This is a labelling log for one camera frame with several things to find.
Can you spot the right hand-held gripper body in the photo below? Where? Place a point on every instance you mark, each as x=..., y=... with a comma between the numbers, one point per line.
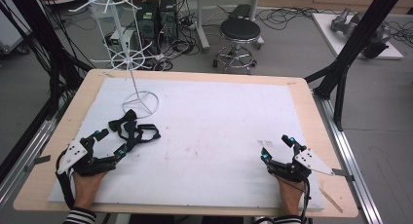
x=307, y=161

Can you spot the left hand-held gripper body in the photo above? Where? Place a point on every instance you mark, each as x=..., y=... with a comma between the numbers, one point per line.
x=77, y=153

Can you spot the person's left hand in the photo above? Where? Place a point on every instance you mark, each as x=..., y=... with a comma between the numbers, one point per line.
x=86, y=188

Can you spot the person's right hand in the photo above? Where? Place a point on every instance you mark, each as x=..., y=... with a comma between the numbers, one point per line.
x=290, y=194

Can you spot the thin wooden stick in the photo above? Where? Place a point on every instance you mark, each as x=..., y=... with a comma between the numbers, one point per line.
x=331, y=199

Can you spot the person's right striped sleeve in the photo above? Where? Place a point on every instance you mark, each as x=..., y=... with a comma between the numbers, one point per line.
x=285, y=220

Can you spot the person's striped sleeve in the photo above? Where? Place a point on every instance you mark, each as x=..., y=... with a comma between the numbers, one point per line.
x=79, y=216
x=285, y=220

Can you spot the white foam board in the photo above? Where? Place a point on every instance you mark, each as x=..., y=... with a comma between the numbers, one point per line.
x=207, y=133

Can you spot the person's left striped sleeve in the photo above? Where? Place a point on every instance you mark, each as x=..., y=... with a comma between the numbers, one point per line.
x=79, y=216

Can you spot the white device with green display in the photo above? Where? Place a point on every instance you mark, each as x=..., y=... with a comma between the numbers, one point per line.
x=118, y=39

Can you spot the white floor platform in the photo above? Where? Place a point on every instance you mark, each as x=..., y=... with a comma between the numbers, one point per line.
x=331, y=35

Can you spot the black round stool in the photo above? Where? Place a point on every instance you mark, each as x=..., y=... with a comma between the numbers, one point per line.
x=240, y=30

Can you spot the black computer tower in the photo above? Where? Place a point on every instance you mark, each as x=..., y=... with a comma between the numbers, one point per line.
x=168, y=18
x=147, y=22

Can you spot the grey robot device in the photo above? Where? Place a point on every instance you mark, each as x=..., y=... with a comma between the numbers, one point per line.
x=341, y=22

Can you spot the black flat box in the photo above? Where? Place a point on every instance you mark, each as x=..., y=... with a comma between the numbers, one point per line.
x=240, y=11

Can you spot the grey metal table leg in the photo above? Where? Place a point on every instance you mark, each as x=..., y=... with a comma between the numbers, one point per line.
x=255, y=6
x=202, y=26

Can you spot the metal clamp bracket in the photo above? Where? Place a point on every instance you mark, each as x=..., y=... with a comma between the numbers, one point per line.
x=342, y=173
x=40, y=160

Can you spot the aluminium rail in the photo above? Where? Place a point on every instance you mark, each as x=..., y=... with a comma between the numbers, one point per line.
x=22, y=162
x=352, y=165

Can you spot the black metal frame strut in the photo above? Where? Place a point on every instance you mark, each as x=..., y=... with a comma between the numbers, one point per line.
x=354, y=45

